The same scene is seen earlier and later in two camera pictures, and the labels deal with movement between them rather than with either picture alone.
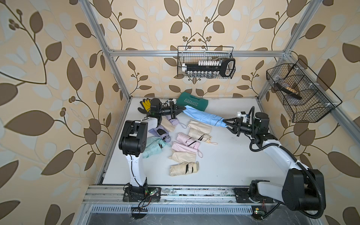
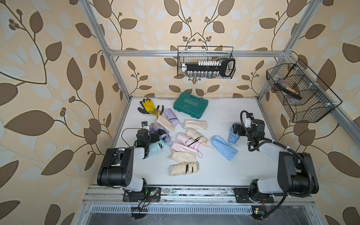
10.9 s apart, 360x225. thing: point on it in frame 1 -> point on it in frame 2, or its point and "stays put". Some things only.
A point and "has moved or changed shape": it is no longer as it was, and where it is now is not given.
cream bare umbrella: [183, 168] stays put
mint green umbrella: [154, 145] stays put
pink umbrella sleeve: [179, 146] stays put
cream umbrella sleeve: [183, 156] stays put
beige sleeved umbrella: [166, 123] stays put
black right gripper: [237, 123] -> [241, 129]
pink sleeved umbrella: [187, 140] stays put
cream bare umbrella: [201, 135] has moved or changed shape
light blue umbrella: [213, 119] -> [233, 137]
